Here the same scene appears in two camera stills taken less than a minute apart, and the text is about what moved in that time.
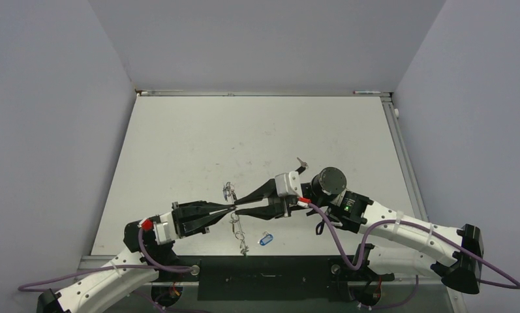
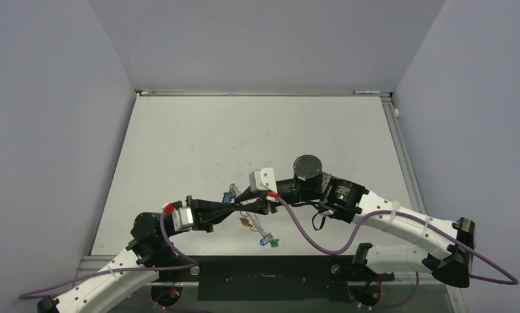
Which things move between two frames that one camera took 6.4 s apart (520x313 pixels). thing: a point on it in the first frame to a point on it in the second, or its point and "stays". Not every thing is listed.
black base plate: [270, 278] stays
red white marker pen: [361, 92] stays
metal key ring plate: [229, 190] to [236, 191]
